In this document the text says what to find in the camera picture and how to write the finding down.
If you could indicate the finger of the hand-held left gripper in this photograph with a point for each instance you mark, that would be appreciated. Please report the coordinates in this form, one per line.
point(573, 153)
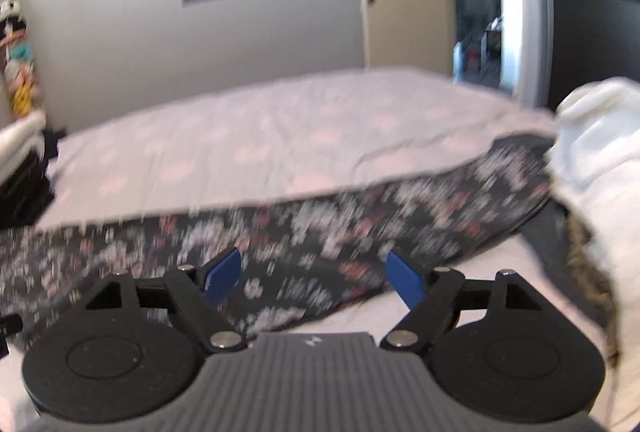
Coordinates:
point(11, 324)

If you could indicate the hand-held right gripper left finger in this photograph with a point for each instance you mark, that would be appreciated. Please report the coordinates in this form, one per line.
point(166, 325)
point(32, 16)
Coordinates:
point(225, 274)

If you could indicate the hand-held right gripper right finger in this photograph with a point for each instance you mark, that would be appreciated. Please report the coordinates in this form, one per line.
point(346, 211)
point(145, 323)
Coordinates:
point(407, 277)

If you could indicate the dark floral garment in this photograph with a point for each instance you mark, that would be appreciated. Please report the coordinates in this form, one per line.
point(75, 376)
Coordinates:
point(350, 222)

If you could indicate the bed with pink-dotted sheet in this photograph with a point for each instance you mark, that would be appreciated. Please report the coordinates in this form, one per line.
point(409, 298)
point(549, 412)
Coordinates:
point(250, 137)

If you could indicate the light grey folded garment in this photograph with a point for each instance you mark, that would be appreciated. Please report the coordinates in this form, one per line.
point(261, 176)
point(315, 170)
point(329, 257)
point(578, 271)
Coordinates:
point(15, 162)

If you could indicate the brown patterned garment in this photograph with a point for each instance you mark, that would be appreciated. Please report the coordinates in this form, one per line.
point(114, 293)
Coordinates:
point(590, 272)

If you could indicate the white folded garment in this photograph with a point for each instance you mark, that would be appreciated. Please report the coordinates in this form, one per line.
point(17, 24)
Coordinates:
point(20, 132)

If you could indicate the white garment pile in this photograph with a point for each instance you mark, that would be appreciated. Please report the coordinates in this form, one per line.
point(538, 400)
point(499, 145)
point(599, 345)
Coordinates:
point(600, 152)

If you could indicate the column of plush toys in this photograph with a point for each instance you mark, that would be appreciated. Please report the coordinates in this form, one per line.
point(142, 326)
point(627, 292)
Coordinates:
point(17, 62)

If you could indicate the white door frame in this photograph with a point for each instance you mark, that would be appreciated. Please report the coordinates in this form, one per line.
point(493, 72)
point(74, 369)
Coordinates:
point(525, 12)

